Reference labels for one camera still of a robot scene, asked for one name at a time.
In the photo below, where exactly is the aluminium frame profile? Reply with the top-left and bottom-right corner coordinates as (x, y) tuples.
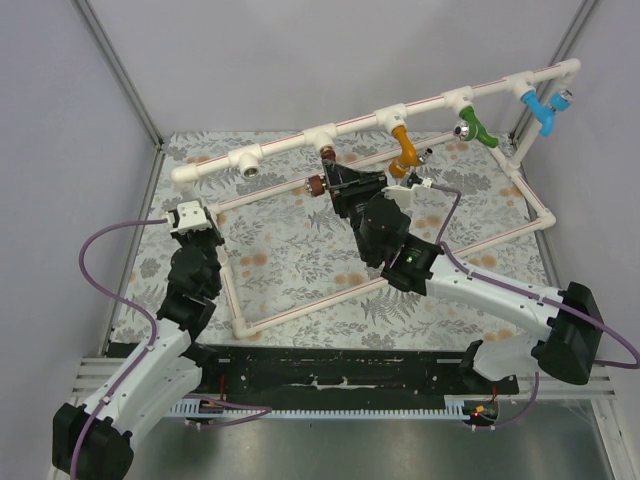
(549, 0), (602, 65)
(71, 0), (164, 149)

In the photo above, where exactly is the green water faucet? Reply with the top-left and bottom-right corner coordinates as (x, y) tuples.
(453, 105), (499, 148)

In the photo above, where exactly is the floral patterned table mat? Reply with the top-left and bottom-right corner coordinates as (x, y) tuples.
(112, 130), (551, 350)

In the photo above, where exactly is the blue water faucet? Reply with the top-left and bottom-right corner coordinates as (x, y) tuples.
(520, 89), (573, 137)

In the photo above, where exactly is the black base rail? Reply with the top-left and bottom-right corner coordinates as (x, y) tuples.
(187, 344), (519, 395)

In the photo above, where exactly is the aluminium frame profile right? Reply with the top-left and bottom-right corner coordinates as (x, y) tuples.
(549, 0), (602, 65)

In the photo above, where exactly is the white slotted cable duct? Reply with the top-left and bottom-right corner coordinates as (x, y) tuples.
(165, 398), (470, 423)

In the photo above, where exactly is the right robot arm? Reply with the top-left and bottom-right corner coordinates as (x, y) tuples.
(309, 160), (602, 385)

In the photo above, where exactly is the orange water faucet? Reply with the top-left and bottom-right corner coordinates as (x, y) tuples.
(389, 125), (433, 179)

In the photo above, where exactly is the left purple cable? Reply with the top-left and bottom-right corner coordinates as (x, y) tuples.
(69, 217), (274, 480)

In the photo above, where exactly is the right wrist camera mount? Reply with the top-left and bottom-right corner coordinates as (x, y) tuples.
(382, 172), (433, 210)

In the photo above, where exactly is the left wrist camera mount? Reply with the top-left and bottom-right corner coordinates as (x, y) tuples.
(164, 200), (214, 235)

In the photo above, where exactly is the aluminium frame profile left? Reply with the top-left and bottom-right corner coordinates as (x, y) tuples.
(71, 0), (164, 149)

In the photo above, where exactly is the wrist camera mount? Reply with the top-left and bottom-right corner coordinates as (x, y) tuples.
(164, 200), (214, 235)
(382, 172), (433, 210)

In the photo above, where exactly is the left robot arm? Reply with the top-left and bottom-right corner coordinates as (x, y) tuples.
(52, 200), (224, 479)

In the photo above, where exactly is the brown water faucet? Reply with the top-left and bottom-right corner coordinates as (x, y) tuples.
(305, 146), (336, 197)

